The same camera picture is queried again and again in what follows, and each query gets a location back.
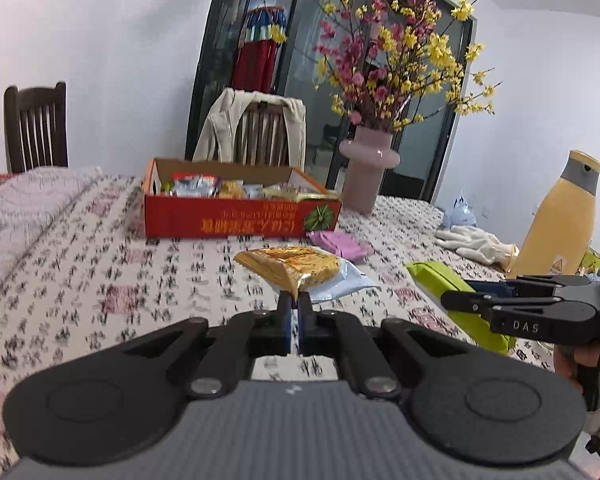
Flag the person's right hand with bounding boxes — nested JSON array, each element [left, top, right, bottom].
[[553, 341, 600, 411]]

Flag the yellow bottle with grey lid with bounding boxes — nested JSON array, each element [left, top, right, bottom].
[[507, 150, 600, 277]]

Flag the pink vase with blossom branches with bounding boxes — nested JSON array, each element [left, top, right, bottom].
[[185, 0, 479, 207]]

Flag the dark wooden chair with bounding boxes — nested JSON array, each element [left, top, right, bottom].
[[4, 81, 70, 174]]

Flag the slatted wooden chair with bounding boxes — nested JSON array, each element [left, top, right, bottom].
[[232, 101, 292, 167]]

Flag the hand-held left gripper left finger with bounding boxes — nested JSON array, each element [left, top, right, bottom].
[[122, 292, 293, 401]]

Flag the green snack bar wrapper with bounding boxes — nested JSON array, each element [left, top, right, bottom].
[[406, 261, 517, 356]]

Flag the gold foil snack pouch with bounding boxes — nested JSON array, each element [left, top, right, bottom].
[[234, 246, 382, 307]]

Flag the white cloth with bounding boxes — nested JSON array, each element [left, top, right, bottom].
[[435, 225, 519, 267]]

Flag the pink glass vase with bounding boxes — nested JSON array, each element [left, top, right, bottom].
[[338, 126, 401, 215]]

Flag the red hanging garment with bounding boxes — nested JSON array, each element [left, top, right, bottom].
[[231, 6, 287, 94]]

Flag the chair with beige jacket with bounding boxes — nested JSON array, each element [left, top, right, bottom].
[[193, 88, 307, 171]]

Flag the pink snack sachet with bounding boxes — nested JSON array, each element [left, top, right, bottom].
[[307, 230, 374, 264]]

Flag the yellow and pink blossom branches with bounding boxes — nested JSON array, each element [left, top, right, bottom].
[[292, 0, 503, 134]]

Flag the pink grey woven cloth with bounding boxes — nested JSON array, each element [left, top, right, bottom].
[[0, 167, 146, 321]]

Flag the blue and white plastic pack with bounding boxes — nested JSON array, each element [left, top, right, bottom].
[[442, 194, 479, 229]]

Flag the pile of assorted snack packets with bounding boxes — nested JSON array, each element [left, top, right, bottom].
[[160, 172, 331, 202]]

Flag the red cardboard box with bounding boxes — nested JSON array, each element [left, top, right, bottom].
[[142, 158, 342, 240]]

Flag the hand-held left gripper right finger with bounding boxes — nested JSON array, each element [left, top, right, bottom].
[[300, 292, 468, 401]]

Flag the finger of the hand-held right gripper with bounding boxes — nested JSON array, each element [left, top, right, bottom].
[[467, 275, 600, 297], [440, 292, 597, 322]]

